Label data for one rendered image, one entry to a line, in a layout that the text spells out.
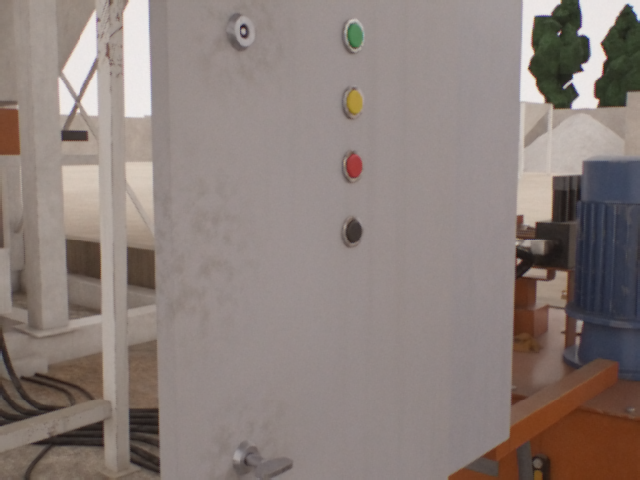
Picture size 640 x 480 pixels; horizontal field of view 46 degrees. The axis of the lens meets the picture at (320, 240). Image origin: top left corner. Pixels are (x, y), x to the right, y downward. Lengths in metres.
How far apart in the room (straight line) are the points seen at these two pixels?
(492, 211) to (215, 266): 0.49
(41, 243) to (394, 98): 3.23
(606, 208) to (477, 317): 0.65
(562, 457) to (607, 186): 0.52
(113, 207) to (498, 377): 1.59
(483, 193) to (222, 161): 0.46
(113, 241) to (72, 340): 1.67
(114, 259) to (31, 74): 1.63
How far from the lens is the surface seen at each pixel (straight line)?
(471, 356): 0.97
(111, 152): 2.37
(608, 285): 1.58
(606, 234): 1.57
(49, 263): 3.91
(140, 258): 5.14
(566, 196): 1.74
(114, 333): 2.47
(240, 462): 0.63
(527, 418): 1.21
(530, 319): 1.83
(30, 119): 3.87
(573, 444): 1.44
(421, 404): 0.85
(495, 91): 0.98
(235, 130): 0.58
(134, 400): 3.35
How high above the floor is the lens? 1.05
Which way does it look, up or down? 7 degrees down
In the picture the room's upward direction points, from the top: straight up
